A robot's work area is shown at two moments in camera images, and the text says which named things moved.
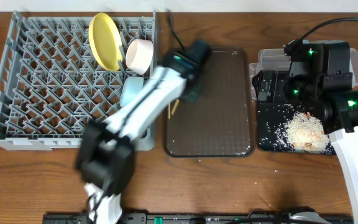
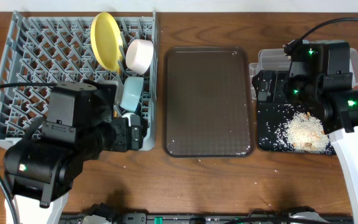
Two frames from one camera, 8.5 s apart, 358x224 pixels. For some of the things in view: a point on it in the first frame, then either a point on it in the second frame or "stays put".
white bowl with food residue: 138,55 stays put
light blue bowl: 131,88 stays put
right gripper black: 265,77 stays put
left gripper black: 192,99 -> 121,142
